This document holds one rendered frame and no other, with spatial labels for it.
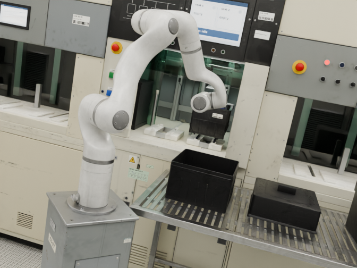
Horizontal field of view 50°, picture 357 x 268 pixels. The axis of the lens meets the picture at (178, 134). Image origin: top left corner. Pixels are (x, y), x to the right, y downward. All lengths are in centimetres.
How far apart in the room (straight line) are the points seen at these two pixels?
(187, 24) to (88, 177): 70
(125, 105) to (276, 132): 93
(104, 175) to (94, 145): 12
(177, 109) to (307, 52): 127
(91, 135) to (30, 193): 116
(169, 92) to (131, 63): 160
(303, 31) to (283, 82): 26
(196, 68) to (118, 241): 77
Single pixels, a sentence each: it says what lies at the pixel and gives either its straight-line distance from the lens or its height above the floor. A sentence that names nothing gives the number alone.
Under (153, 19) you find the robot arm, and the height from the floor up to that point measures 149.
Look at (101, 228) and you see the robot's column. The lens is 146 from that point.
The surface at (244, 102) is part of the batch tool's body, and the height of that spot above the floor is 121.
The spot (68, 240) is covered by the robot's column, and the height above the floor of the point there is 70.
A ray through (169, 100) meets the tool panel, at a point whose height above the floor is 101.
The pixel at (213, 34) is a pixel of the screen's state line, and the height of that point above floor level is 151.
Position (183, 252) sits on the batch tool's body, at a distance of 230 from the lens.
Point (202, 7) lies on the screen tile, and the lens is 205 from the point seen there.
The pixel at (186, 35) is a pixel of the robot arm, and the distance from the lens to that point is 159.
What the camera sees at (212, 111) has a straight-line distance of 224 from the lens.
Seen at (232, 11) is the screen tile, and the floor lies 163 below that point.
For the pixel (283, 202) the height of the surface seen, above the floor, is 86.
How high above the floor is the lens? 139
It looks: 12 degrees down
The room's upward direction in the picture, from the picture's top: 11 degrees clockwise
